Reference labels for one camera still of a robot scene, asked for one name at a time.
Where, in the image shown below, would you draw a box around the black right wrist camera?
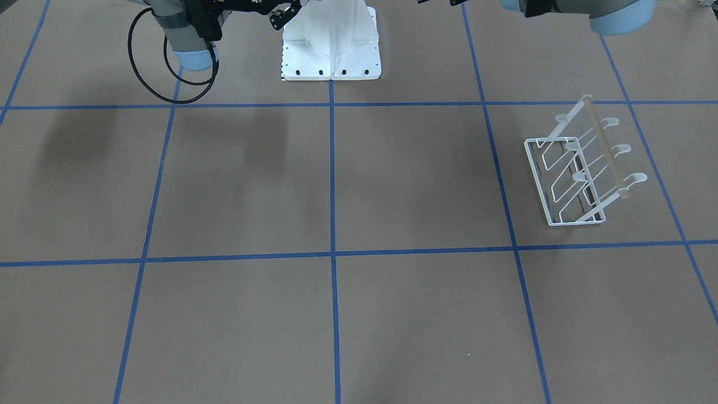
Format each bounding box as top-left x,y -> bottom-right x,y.
184,0 -> 223,41

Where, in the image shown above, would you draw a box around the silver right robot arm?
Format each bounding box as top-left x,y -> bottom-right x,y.
142,1 -> 307,71

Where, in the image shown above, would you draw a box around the black camera cable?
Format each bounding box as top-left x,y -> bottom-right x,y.
127,7 -> 220,105

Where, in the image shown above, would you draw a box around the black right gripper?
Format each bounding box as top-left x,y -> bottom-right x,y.
216,0 -> 303,31

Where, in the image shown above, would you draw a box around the white wire cup holder rack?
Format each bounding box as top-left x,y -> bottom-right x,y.
523,92 -> 648,227

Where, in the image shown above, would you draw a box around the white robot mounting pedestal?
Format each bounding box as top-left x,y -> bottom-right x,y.
280,1 -> 382,81

